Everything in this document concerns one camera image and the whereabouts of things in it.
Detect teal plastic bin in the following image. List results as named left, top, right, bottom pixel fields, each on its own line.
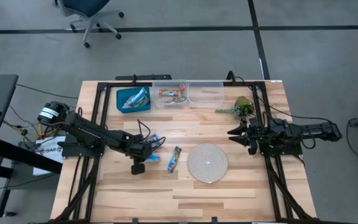
left=116, top=86, right=152, bottom=114

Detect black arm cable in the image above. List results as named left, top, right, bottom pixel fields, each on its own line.
left=233, top=74, right=332, bottom=124

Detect green potted plant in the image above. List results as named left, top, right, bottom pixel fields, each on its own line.
left=215, top=96, right=256, bottom=121

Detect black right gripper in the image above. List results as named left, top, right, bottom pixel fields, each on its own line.
left=227, top=117, right=273, bottom=149

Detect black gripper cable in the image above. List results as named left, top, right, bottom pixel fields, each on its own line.
left=136, top=119, right=167, bottom=151

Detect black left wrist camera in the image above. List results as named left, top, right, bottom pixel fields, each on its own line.
left=131, top=162, right=146, bottom=175

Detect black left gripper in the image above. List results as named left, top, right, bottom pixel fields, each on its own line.
left=126, top=133, right=161, bottom=164

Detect light blue granola bar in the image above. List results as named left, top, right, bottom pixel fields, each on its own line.
left=132, top=96, right=151, bottom=108
left=121, top=87, right=149, bottom=109
left=144, top=154, right=162, bottom=164

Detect blue office chair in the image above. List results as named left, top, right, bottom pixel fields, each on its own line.
left=53, top=0, right=126, bottom=49

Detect yellow cables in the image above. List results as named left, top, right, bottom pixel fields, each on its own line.
left=3, top=119, right=58, bottom=140

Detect clear plastic bin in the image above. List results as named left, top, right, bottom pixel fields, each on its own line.
left=187, top=80, right=224, bottom=109
left=152, top=80, right=189, bottom=109

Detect blue Chewy granola bar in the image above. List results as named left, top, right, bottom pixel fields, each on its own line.
left=167, top=146, right=183, bottom=174
left=147, top=133, right=162, bottom=146

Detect black power strip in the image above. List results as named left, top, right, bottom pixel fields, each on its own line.
left=115, top=73, right=173, bottom=81

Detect white labelled box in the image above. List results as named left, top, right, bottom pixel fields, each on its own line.
left=32, top=136, right=67, bottom=177

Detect round woven rope placemat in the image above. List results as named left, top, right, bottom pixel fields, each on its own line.
left=187, top=142, right=229, bottom=184

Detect black aluminium table frame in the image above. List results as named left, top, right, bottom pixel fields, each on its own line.
left=51, top=79, right=319, bottom=223

